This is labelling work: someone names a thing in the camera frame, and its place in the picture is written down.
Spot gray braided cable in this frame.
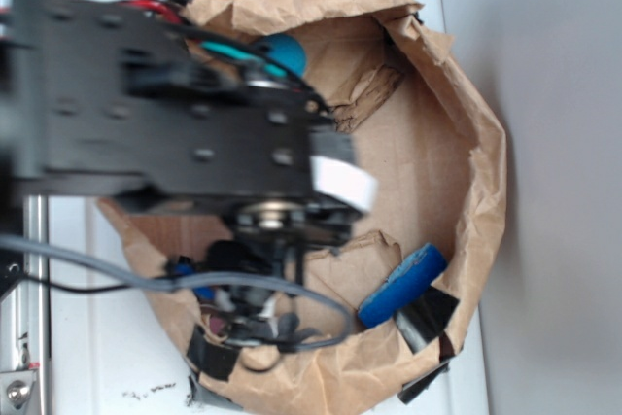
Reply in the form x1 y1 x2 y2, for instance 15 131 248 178
0 233 357 352

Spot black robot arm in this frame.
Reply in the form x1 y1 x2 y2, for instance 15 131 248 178
1 0 370 353

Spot thin black wire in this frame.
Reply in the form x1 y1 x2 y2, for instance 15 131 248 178
18 274 147 294

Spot blue sponge block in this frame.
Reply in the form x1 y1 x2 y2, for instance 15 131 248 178
358 243 448 329

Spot gray plush animal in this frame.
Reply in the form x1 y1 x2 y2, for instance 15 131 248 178
274 312 321 352

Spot white plastic bin lid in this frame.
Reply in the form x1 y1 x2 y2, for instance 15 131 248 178
50 0 489 414

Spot aluminium frame rail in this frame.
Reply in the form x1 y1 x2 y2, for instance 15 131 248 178
0 0 52 415

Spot teal dimpled ball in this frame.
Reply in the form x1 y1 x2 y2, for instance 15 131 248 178
253 33 307 77

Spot crumpled brown paper bag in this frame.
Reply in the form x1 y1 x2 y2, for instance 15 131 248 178
96 0 508 415

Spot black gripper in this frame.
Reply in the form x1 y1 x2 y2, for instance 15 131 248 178
166 220 307 347

